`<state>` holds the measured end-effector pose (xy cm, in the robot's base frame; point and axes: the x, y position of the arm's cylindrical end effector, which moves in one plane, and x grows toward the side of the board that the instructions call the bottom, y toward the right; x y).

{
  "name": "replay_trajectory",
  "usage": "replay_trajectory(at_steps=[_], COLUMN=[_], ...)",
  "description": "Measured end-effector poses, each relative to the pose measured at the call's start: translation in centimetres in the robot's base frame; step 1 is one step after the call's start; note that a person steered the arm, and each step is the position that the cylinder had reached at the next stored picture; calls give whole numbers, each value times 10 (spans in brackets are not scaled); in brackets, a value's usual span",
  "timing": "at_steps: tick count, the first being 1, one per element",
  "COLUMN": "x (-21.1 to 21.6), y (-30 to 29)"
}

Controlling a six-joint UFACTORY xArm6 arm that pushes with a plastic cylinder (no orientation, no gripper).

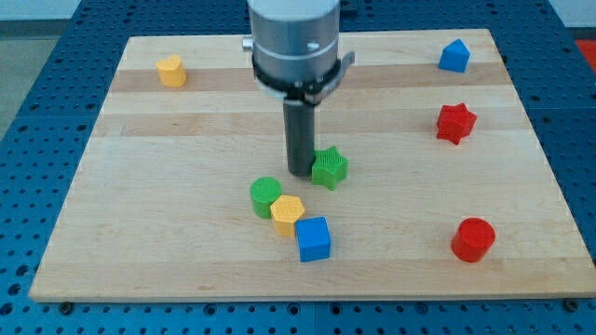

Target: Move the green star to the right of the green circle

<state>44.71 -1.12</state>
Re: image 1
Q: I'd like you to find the wooden board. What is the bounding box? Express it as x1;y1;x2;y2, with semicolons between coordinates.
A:
29;29;595;302

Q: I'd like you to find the blue cube block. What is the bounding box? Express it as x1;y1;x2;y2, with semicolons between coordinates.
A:
295;217;332;262

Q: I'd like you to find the red cylinder block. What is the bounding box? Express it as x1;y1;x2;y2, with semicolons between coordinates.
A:
451;217;496;262

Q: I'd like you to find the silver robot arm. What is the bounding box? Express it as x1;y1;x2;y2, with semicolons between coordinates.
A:
242;0;355;177

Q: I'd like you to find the red star block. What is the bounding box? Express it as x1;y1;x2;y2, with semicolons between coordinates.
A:
436;103;478;145

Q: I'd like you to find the yellow heart block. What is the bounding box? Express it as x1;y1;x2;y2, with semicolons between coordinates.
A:
156;54;187;87

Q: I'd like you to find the green cylinder block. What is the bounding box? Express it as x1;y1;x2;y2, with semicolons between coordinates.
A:
250;177;282;219

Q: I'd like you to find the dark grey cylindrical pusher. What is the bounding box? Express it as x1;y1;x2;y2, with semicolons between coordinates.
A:
283;100;315;177

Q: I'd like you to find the green star block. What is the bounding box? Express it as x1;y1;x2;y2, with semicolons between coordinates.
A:
311;146;349;191

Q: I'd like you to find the blue perforated table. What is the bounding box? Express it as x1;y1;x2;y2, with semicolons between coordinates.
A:
1;0;595;334

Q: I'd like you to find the blue pentagon block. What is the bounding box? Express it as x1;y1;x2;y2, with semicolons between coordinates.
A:
438;39;470;74

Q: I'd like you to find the yellow hexagon block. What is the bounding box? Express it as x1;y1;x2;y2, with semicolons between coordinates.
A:
270;194;305;237

